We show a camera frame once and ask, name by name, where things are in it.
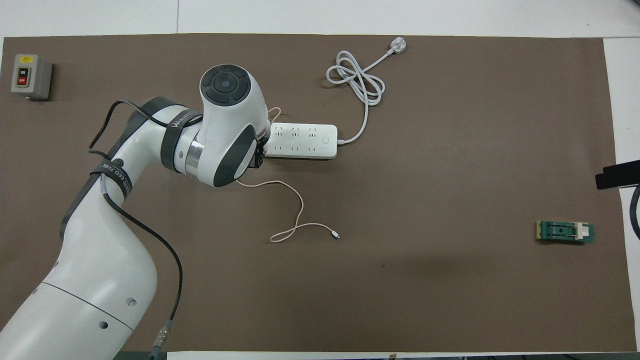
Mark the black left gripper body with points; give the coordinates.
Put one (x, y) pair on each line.
(261, 157)

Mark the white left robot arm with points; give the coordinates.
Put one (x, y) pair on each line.
(100, 270)

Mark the white power strip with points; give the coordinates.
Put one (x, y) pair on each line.
(305, 141)

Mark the brown paper table mat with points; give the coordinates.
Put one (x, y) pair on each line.
(450, 300)

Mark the grey on-off switch box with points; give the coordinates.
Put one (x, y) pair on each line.
(30, 75)

